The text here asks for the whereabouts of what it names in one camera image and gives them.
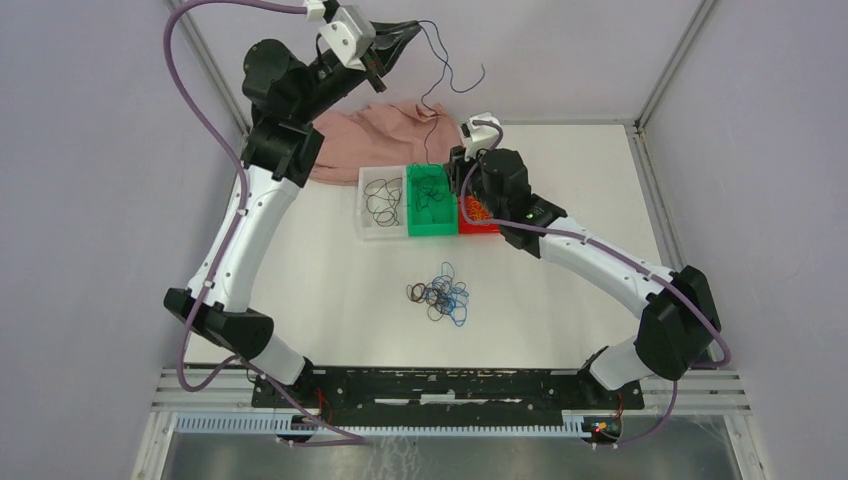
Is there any dark blue thin wire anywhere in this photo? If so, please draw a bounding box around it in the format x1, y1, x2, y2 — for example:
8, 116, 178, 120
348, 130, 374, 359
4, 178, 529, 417
413, 173, 449, 227

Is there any yellow thin wire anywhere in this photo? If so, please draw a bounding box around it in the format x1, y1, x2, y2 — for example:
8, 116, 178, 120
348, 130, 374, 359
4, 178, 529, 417
462, 194, 494, 227

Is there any black thin wire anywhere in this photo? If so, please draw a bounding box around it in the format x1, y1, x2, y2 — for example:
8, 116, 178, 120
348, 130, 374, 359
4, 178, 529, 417
362, 176, 405, 228

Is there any coloured wire bundle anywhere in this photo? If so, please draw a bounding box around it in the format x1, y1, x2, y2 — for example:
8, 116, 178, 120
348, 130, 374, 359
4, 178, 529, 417
405, 260, 472, 330

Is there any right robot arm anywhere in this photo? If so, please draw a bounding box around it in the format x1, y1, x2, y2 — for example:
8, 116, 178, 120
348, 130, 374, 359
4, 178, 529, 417
444, 146, 721, 408

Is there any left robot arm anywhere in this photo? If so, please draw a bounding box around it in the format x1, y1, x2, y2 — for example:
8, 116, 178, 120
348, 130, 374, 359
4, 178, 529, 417
163, 21, 422, 407

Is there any green plastic bin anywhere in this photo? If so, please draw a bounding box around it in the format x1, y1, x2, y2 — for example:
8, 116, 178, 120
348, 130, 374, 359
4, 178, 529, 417
406, 164, 458, 237

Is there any red plastic bin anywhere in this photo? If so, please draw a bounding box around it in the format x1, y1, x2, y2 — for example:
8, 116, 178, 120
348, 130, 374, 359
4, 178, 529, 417
457, 196, 499, 235

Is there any pink crumpled cloth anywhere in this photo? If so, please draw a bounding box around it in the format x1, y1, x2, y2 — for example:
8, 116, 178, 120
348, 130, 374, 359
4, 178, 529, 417
309, 101, 461, 186

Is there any white plastic bin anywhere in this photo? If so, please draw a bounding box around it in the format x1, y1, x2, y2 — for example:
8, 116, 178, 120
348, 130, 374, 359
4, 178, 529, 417
355, 166, 408, 240

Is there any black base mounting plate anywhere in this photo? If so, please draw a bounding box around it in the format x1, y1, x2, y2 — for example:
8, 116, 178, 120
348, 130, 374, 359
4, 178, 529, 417
286, 366, 645, 427

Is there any white slotted cable duct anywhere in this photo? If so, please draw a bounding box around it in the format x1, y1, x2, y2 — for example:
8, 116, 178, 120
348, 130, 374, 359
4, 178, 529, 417
174, 412, 598, 440

